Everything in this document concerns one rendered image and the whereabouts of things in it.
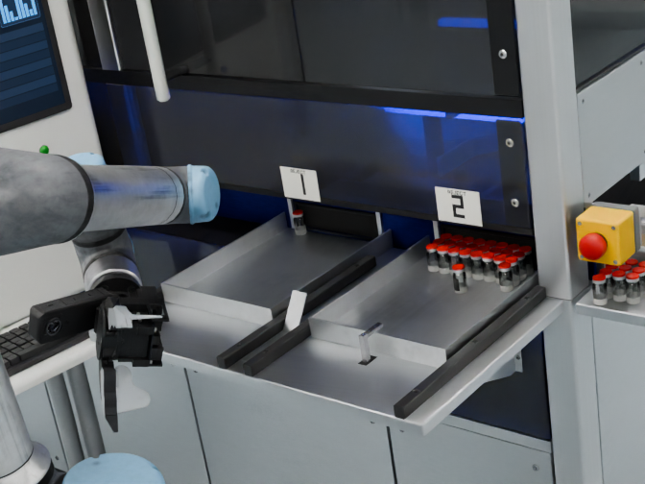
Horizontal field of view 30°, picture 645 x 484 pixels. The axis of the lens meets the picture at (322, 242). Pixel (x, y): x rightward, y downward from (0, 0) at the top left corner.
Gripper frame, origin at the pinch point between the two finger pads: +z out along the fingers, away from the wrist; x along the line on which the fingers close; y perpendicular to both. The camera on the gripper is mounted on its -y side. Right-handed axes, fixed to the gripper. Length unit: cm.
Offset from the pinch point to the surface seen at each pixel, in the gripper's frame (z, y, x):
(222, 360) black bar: -34.5, 22.3, 19.6
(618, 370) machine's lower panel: -34, 93, 20
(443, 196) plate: -47, 59, -5
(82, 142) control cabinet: -101, 6, 14
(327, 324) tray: -35, 38, 13
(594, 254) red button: -22, 73, -8
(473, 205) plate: -43, 62, -5
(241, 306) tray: -50, 28, 19
